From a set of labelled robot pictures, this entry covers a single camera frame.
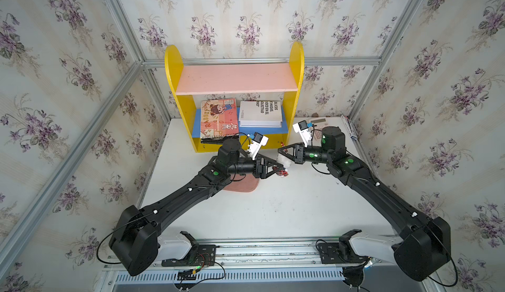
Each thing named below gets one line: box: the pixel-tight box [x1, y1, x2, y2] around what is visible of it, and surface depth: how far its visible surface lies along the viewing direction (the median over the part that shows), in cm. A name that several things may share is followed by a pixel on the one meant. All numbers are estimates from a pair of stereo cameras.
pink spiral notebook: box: [199, 97, 240, 139], surface depth 103 cm
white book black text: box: [238, 100, 283, 129], surface depth 100 cm
